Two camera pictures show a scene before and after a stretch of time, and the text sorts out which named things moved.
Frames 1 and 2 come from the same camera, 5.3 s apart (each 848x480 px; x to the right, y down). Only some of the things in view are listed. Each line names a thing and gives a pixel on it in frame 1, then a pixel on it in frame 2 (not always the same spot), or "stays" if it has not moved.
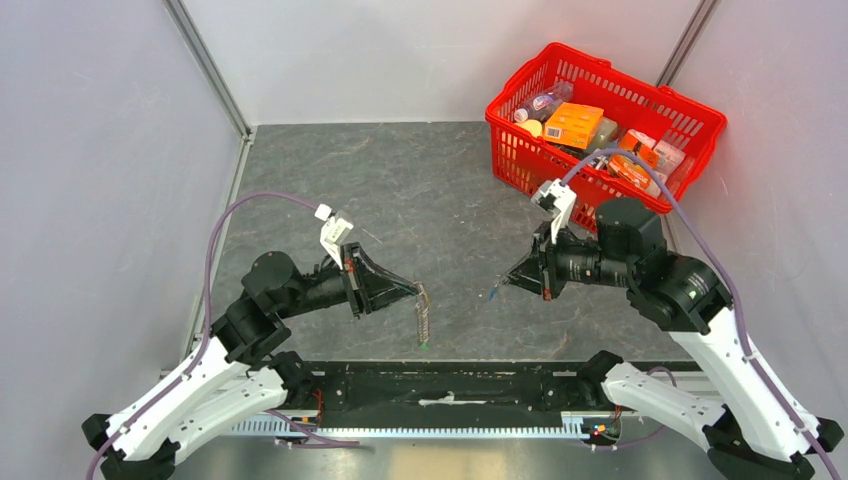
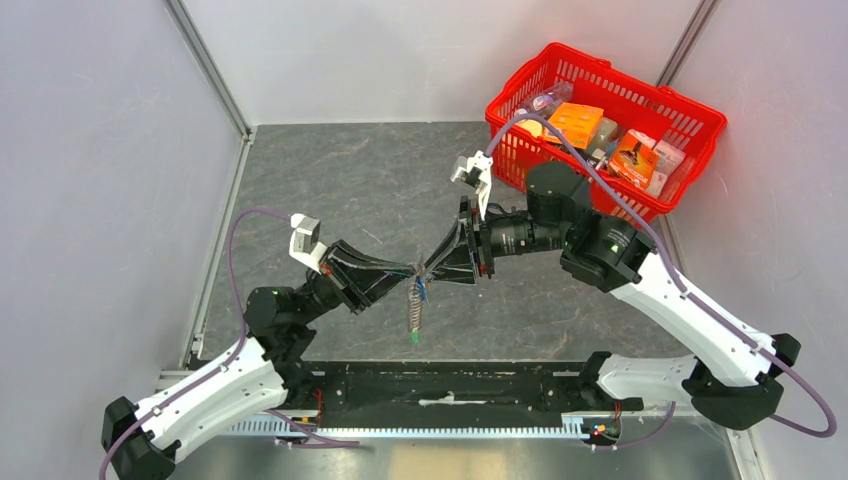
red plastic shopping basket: (571, 115) stays
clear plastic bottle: (541, 107) stays
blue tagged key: (492, 291) -> (421, 285)
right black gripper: (544, 262) -> (461, 269)
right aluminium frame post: (688, 40) stays
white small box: (669, 157) stays
